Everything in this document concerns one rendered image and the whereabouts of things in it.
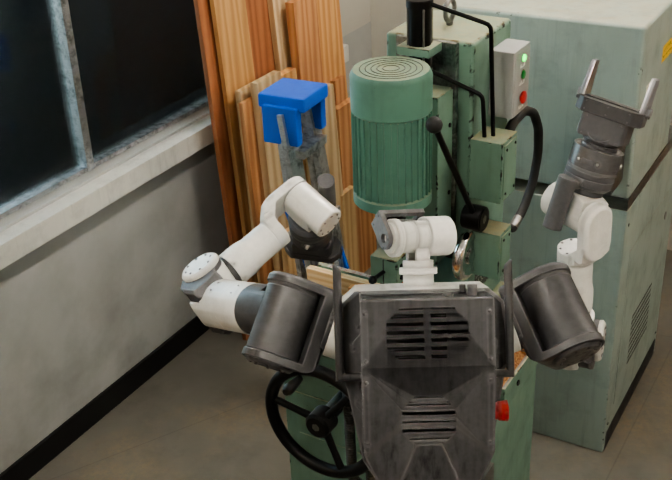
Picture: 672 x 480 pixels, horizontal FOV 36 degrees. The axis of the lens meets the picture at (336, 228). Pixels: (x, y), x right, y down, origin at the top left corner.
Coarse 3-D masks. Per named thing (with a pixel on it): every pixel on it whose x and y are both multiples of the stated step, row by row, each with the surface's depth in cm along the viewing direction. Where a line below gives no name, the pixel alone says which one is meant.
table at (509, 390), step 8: (528, 360) 226; (520, 368) 222; (528, 368) 228; (520, 376) 224; (528, 376) 229; (328, 384) 229; (512, 384) 220; (520, 384) 225; (504, 392) 216; (512, 392) 221
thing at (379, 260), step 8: (376, 256) 234; (384, 256) 234; (400, 256) 233; (376, 264) 234; (384, 264) 233; (392, 264) 232; (400, 264) 233; (376, 272) 235; (392, 272) 233; (384, 280) 235; (392, 280) 234; (400, 280) 235
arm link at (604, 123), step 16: (576, 96) 177; (592, 96) 178; (592, 112) 175; (608, 112) 173; (624, 112) 172; (592, 128) 176; (608, 128) 174; (624, 128) 173; (640, 128) 173; (576, 144) 177; (592, 144) 176; (608, 144) 174; (624, 144) 174; (576, 160) 176; (592, 160) 175; (608, 160) 174; (608, 176) 176
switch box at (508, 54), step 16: (496, 48) 234; (512, 48) 233; (528, 48) 237; (496, 64) 234; (512, 64) 231; (528, 64) 239; (496, 80) 235; (512, 80) 233; (528, 80) 241; (496, 96) 237; (512, 96) 235; (496, 112) 239; (512, 112) 237
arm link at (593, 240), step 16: (592, 208) 177; (608, 208) 178; (592, 224) 177; (608, 224) 179; (576, 240) 188; (592, 240) 178; (608, 240) 181; (560, 256) 185; (576, 256) 181; (592, 256) 180
